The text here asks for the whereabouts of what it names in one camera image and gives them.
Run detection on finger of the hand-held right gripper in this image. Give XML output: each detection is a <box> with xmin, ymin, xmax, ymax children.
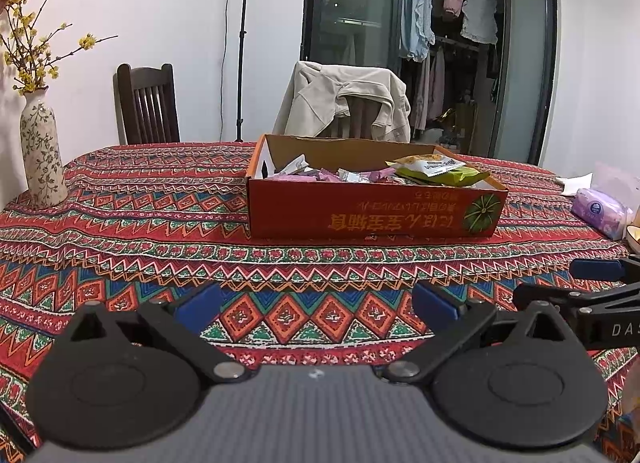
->
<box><xmin>569</xmin><ymin>254</ymin><xmax>640</xmax><ymax>283</ymax></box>
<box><xmin>512</xmin><ymin>282</ymin><xmax>640</xmax><ymax>318</ymax></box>

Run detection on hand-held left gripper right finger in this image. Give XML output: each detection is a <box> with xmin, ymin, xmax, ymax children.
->
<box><xmin>382</xmin><ymin>283</ymin><xmax>576</xmax><ymax>386</ymax></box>

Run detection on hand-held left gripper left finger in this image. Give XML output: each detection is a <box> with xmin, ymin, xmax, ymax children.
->
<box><xmin>52</xmin><ymin>283</ymin><xmax>253</xmax><ymax>385</ymax></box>

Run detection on orange cardboard box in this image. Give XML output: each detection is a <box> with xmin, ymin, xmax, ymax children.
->
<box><xmin>245</xmin><ymin>134</ymin><xmax>510</xmax><ymax>241</ymax></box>

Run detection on long green snack packet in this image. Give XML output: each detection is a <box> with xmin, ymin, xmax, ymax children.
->
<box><xmin>397</xmin><ymin>165</ymin><xmax>492</xmax><ymax>190</ymax></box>

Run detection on yellow brown snack packet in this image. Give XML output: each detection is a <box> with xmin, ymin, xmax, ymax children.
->
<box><xmin>391</xmin><ymin>154</ymin><xmax>465</xmax><ymax>178</ymax></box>

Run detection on small white snack packet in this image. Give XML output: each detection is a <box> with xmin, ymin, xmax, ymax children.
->
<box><xmin>279</xmin><ymin>155</ymin><xmax>309</xmax><ymax>176</ymax></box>

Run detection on purple tissue pack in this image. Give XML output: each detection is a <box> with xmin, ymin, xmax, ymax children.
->
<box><xmin>571</xmin><ymin>188</ymin><xmax>635</xmax><ymax>240</ymax></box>

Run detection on white paper tissue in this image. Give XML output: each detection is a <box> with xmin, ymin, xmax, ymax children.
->
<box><xmin>554</xmin><ymin>173</ymin><xmax>596</xmax><ymax>196</ymax></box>

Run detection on red patterned tablecloth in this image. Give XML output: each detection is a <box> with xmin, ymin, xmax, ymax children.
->
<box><xmin>0</xmin><ymin>142</ymin><xmax>640</xmax><ymax>463</ymax></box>

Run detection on wooden chair under jacket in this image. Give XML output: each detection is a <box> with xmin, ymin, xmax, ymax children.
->
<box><xmin>330</xmin><ymin>95</ymin><xmax>382</xmax><ymax>140</ymax></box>

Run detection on dark wooden chair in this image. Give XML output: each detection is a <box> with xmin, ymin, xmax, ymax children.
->
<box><xmin>116</xmin><ymin>63</ymin><xmax>181</xmax><ymax>145</ymax></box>

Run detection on hanging pale pink garments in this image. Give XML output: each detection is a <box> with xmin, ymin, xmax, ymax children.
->
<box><xmin>415</xmin><ymin>48</ymin><xmax>447</xmax><ymax>130</ymax></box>

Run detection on small floral ceramic vase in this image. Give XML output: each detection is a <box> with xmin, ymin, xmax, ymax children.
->
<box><xmin>20</xmin><ymin>88</ymin><xmax>69</xmax><ymax>210</ymax></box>

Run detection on beige jacket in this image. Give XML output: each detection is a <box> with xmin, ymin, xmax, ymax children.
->
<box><xmin>272</xmin><ymin>61</ymin><xmax>412</xmax><ymax>144</ymax></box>

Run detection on studio light on stand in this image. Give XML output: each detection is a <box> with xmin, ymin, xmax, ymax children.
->
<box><xmin>234</xmin><ymin>0</ymin><xmax>257</xmax><ymax>142</ymax></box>

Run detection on hanging white top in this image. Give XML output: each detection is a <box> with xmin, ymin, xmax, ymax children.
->
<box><xmin>460</xmin><ymin>0</ymin><xmax>500</xmax><ymax>46</ymax></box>

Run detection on hanging light blue shirt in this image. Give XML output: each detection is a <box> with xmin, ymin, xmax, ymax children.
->
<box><xmin>398</xmin><ymin>0</ymin><xmax>436</xmax><ymax>62</ymax></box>

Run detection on yellow blossom twigs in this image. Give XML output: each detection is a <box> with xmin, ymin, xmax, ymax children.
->
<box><xmin>0</xmin><ymin>0</ymin><xmax>119</xmax><ymax>94</ymax></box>

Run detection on black framed sliding glass door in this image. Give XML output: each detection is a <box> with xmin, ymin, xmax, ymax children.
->
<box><xmin>300</xmin><ymin>0</ymin><xmax>559</xmax><ymax>166</ymax></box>

